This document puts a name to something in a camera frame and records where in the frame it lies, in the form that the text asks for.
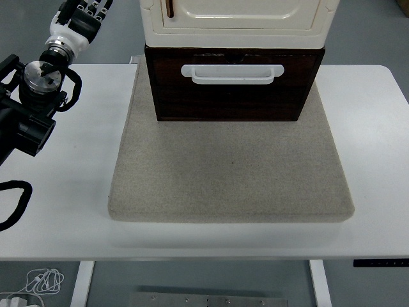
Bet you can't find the black table control panel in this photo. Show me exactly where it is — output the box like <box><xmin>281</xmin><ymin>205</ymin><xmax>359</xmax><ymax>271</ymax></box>
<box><xmin>353</xmin><ymin>258</ymin><xmax>409</xmax><ymax>268</ymax></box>

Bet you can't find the grey metal plate with screws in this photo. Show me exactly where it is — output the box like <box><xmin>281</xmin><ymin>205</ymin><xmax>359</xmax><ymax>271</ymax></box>
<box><xmin>129</xmin><ymin>291</ymin><xmax>290</xmax><ymax>307</ymax></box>

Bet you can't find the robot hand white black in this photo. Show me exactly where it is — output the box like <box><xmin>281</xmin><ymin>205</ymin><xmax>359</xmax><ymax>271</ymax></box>
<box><xmin>47</xmin><ymin>0</ymin><xmax>114</xmax><ymax>54</ymax></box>

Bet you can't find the white table leg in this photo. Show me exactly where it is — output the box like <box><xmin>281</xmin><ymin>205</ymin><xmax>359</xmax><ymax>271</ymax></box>
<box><xmin>70</xmin><ymin>261</ymin><xmax>96</xmax><ymax>307</ymax></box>
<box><xmin>308</xmin><ymin>259</ymin><xmax>333</xmax><ymax>307</ymax></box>

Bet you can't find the white earphone cable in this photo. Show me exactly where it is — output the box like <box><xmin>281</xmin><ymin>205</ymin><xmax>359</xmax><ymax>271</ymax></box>
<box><xmin>0</xmin><ymin>267</ymin><xmax>65</xmax><ymax>307</ymax></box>

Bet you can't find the white charger plug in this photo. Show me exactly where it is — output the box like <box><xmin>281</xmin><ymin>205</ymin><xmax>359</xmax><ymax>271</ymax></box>
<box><xmin>6</xmin><ymin>295</ymin><xmax>33</xmax><ymax>307</ymax></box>

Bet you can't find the beige felt mat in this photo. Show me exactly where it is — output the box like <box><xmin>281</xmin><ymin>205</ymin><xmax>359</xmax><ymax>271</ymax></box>
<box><xmin>107</xmin><ymin>54</ymin><xmax>355</xmax><ymax>224</ymax></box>

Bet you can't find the white drawer handle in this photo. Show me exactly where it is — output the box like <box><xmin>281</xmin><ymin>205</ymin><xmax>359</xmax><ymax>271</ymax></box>
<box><xmin>180</xmin><ymin>64</ymin><xmax>285</xmax><ymax>86</ymax></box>

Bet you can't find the cream cabinet door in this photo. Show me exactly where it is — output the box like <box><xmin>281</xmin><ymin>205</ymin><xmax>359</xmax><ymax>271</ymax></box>
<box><xmin>162</xmin><ymin>0</ymin><xmax>321</xmax><ymax>31</ymax></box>

